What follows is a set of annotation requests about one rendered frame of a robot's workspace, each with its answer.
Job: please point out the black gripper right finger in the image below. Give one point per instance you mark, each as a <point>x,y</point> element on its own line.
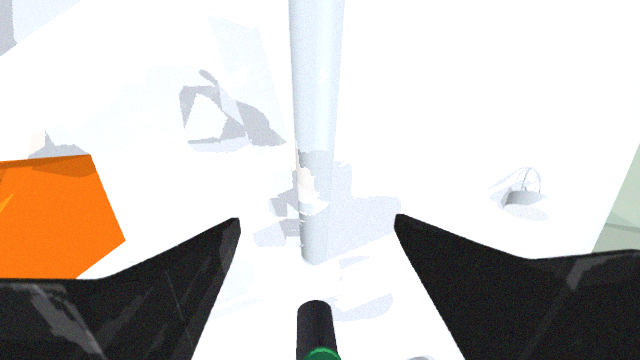
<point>496,305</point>

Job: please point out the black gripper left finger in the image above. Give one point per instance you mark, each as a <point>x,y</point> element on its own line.
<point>156,309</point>

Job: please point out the black post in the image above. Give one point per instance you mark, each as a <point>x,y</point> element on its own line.
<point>315,327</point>

